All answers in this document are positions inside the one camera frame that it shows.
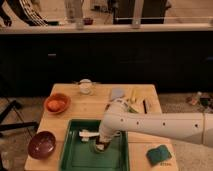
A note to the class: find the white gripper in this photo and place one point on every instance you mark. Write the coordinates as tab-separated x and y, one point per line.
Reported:
105	137

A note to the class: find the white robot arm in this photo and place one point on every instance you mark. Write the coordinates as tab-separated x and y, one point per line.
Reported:
194	128

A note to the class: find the white utensil in tray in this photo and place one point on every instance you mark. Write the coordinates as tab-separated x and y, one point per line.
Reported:
89	134

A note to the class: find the green plastic tray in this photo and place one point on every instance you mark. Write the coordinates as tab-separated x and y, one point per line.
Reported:
77	155

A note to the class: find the light blue cup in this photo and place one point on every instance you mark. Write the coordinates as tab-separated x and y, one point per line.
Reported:
116	93

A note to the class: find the yellow utensil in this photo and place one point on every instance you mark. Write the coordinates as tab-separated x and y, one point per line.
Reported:
133	97

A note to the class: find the clear glass cup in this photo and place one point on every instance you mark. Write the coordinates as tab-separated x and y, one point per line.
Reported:
85	86

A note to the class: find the orange bowl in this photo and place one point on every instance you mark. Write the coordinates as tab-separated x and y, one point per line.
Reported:
56	103

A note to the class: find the green sponge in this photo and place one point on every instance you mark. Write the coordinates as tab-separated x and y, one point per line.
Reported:
158	154

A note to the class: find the dark red bowl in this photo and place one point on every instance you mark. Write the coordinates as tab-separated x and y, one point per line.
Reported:
42	145

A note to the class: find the black stand legs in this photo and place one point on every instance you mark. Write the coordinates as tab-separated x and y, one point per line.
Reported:
10	119

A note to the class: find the clutter on floor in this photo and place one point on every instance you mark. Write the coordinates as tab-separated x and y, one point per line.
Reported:
203	100

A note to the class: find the black handled utensil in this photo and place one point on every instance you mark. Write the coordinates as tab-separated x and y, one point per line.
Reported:
145	106

